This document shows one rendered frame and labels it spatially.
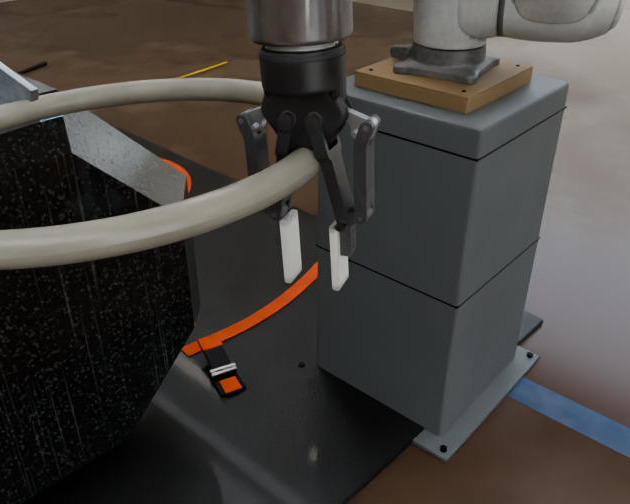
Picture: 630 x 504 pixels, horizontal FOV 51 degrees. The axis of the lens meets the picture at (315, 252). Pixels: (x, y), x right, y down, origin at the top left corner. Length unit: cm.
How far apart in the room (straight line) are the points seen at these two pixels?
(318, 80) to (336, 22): 5
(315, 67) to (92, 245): 23
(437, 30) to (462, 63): 8
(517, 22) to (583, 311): 112
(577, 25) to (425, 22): 29
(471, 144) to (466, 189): 9
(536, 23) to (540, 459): 99
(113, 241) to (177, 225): 5
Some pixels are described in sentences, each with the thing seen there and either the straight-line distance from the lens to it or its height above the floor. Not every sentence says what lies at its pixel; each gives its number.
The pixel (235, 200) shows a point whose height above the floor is 100.
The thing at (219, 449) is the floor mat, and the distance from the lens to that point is 167.
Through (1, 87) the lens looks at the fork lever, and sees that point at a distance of 100.
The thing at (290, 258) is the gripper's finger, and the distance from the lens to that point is 67.
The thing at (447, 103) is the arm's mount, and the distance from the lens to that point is 136.
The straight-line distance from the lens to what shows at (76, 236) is 52.
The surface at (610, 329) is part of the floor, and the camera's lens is 221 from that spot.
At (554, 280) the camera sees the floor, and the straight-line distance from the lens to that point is 238.
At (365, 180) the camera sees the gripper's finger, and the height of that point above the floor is 99.
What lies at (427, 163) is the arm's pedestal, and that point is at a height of 70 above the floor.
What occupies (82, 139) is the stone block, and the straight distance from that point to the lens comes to 129.
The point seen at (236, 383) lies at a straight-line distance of 181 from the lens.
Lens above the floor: 124
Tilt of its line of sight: 31 degrees down
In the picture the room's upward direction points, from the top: straight up
